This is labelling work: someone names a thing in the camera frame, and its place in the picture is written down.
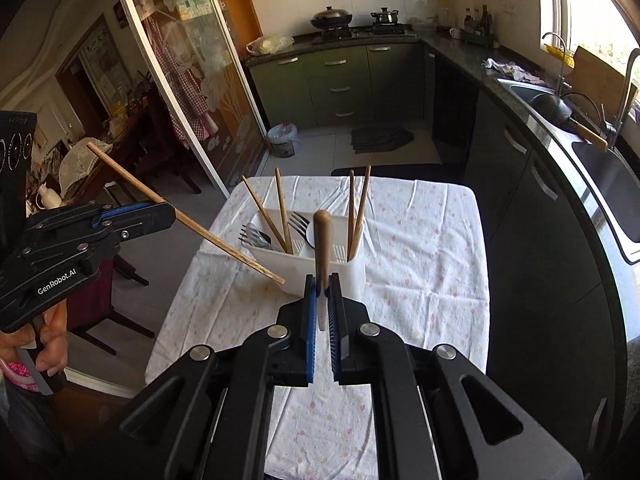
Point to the red checked apron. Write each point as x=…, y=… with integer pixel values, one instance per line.
x=190, y=90

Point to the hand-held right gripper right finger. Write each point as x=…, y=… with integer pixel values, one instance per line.
x=335, y=345

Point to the crumpled dish cloth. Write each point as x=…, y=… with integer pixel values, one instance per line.
x=505, y=70

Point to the dark granite countertop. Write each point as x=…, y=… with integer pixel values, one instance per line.
x=450, y=55

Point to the white lace cover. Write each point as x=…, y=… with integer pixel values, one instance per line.
x=82, y=162

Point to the white plastic bag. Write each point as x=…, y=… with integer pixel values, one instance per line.
x=270, y=44

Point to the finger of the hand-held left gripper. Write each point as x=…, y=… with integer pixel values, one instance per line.
x=150, y=222
x=130, y=210

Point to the red chair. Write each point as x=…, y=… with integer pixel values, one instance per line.
x=95, y=300

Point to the small trash bin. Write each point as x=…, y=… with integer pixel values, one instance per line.
x=282, y=140

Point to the wooden dining table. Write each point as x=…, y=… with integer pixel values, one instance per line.
x=125, y=130

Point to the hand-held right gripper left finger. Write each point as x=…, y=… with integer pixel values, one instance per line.
x=311, y=340

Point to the small steel faucet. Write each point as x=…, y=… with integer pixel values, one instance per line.
x=561, y=70

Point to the black wok with lid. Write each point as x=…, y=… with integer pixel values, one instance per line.
x=331, y=17

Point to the white cup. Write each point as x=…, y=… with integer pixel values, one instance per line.
x=456, y=33

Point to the white plastic utensil holder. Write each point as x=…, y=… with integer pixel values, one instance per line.
x=280, y=270

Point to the person's left hand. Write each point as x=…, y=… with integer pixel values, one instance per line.
x=52, y=340

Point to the green lower cabinets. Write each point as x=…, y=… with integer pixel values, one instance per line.
x=325, y=85

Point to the steel pot with lid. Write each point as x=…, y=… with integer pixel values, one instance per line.
x=385, y=16

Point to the kitchen window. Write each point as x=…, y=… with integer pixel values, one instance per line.
x=590, y=10

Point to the green tray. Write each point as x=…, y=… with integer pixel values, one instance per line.
x=477, y=39

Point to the grey floor mat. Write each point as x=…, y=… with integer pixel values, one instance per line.
x=382, y=139

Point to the steel kitchen sink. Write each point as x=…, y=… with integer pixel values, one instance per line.
x=610, y=185

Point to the small white bottle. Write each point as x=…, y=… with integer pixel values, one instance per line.
x=50, y=197

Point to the group of sauce bottles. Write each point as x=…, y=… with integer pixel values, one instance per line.
x=477, y=20

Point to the wooden cutting board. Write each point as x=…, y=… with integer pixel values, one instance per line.
x=600, y=80

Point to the gas stove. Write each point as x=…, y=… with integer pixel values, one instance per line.
x=365, y=34

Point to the wooden chopstick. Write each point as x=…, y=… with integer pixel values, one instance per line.
x=283, y=210
x=225, y=247
x=364, y=195
x=265, y=215

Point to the clear plastic jar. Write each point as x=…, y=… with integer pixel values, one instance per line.
x=444, y=16

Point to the yellow sponge holder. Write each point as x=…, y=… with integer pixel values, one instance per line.
x=560, y=55

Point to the tall steel faucet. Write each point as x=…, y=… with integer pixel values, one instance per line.
x=627, y=90

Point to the floral white tablecloth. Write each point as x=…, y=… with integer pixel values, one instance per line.
x=425, y=260

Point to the sliding glass door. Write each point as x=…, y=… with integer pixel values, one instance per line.
x=200, y=60

